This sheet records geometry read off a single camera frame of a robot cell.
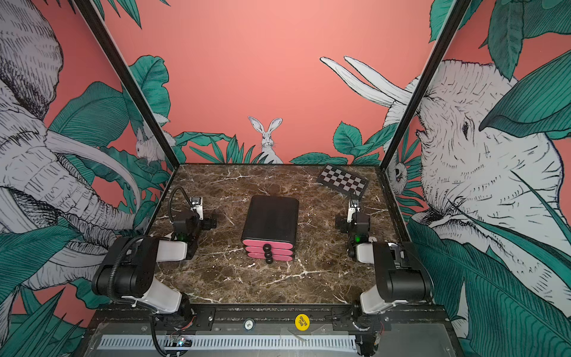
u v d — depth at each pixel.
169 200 1.03
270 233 0.76
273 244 0.77
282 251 0.81
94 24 0.72
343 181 1.11
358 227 0.73
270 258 0.83
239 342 0.70
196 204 0.80
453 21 0.71
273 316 0.75
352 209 0.84
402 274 0.46
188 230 0.73
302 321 0.73
